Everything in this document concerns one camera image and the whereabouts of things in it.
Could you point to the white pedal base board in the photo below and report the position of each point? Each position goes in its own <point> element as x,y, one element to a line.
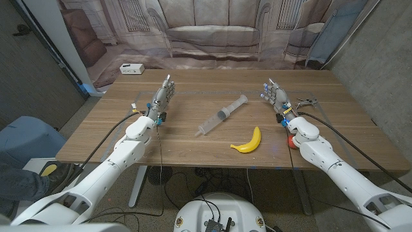
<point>33,164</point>

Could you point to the round black floor fan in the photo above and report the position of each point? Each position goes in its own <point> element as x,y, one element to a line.
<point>160,175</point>

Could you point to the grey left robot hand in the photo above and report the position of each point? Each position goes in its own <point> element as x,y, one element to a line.
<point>161,98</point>

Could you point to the person in blue jeans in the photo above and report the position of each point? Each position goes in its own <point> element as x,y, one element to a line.
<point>19,185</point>

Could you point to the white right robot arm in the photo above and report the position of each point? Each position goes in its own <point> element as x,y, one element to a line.
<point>347,180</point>

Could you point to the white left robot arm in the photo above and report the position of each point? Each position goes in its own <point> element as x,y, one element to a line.
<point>106,174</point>

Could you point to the small black torso computer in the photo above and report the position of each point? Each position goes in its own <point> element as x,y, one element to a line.
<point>214,225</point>

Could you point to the blue chair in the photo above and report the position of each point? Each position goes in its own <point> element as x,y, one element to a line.
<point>25,138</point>

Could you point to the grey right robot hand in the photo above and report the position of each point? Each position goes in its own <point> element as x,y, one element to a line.
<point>278,96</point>

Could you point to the white power box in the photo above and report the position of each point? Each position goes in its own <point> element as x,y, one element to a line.
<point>132,68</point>

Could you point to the red striped toy maraca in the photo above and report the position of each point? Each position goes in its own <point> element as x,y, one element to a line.
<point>291,141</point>

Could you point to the yellow black foot pedal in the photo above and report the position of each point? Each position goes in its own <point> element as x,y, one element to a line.
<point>48,169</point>

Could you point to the large clear plastic syringe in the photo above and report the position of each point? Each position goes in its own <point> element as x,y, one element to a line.
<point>222,113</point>

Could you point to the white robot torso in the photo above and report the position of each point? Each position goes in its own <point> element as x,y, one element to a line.
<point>219,206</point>

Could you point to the printed sofa room backdrop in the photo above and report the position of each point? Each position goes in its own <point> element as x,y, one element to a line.
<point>209,32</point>

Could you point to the white table leg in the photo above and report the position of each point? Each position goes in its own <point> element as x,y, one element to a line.
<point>138,187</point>
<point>302,193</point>

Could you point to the yellow toy banana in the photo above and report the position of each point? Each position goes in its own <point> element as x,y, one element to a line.
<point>252,145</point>

